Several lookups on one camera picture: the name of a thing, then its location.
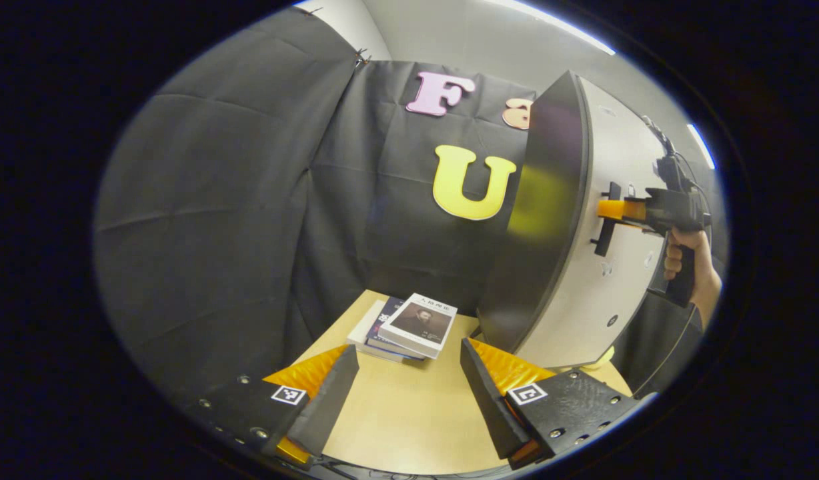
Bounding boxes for ceiling light panel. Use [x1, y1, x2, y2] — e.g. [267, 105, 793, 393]
[688, 124, 716, 170]
[483, 0, 617, 56]

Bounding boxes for white portrait cover book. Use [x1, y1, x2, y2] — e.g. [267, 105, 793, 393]
[379, 293, 458, 359]

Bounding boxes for dark blue book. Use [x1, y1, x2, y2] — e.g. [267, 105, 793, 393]
[366, 297, 425, 361]

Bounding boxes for thin black cable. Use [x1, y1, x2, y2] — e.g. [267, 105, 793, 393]
[316, 459, 420, 479]

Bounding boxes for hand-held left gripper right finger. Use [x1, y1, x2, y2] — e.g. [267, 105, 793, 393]
[459, 337, 658, 471]

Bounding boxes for plain white book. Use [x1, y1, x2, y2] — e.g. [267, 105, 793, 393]
[346, 300, 410, 364]

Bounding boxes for black backdrop cloth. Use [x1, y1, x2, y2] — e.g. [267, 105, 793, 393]
[93, 7, 727, 407]

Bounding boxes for dark grey cabinet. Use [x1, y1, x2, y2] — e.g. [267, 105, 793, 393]
[478, 70, 592, 355]

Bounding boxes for black door handle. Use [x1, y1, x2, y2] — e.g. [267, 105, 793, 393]
[591, 181, 622, 257]

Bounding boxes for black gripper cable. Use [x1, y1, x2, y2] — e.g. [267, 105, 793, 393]
[642, 115, 714, 201]

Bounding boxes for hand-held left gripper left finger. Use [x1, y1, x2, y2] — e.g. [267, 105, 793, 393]
[178, 344, 360, 469]

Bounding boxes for light grey cabinet door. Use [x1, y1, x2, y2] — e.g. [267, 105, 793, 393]
[516, 75, 707, 369]

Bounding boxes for yellow round sponge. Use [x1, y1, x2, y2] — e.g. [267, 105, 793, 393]
[562, 347, 615, 373]

